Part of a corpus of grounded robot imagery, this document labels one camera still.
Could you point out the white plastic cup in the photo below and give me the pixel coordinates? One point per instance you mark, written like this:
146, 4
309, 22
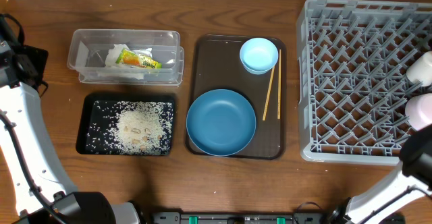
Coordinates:
421, 70

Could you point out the clear plastic container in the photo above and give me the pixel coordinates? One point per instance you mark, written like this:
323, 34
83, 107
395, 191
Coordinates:
89, 47

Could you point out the dark blue plate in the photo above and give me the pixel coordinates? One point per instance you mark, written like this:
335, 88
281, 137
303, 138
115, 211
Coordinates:
221, 122

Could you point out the yellow green snack wrapper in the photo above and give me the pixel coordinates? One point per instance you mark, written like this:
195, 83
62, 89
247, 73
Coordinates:
138, 58

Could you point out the wooden chopstick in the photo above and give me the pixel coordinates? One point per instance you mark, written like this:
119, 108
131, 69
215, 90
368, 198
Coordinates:
268, 94
279, 86

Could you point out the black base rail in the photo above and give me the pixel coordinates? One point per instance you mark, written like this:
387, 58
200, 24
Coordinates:
199, 218

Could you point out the black plastic tray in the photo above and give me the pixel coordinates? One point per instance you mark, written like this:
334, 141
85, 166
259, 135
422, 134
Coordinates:
82, 126

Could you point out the grey dishwasher rack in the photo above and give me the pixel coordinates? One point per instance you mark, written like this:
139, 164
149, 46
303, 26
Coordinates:
353, 56

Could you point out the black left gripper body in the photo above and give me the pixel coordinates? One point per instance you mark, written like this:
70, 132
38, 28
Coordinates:
34, 57

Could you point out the white rice pile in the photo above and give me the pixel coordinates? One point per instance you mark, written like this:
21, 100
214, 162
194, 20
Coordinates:
138, 127

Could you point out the dark brown serving tray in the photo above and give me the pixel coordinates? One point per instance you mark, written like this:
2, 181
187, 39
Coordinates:
217, 66

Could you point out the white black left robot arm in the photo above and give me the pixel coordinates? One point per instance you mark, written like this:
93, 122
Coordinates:
44, 192

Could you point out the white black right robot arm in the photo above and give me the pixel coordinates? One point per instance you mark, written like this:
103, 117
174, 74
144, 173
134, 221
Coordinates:
409, 181

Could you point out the light blue small bowl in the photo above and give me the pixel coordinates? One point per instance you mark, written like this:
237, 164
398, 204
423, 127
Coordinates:
259, 55

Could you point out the white paper napkin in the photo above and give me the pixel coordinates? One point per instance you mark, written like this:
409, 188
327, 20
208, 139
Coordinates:
113, 54

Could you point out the pink bowl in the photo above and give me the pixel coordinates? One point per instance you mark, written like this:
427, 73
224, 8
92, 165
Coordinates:
418, 110

